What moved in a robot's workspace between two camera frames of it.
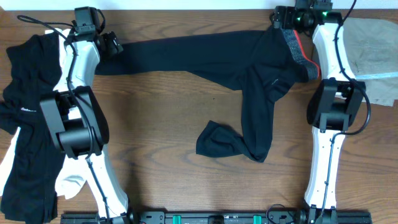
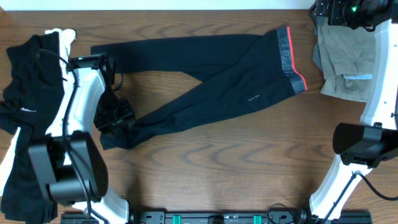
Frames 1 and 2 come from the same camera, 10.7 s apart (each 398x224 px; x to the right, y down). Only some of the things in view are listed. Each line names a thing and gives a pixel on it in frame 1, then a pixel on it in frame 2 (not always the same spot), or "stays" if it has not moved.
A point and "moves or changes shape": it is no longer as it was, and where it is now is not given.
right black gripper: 289,10 → 336,17
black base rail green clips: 221,217 stays
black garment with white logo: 33,70 stays
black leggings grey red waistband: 262,63 moves or changes shape
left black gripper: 112,46 → 102,124
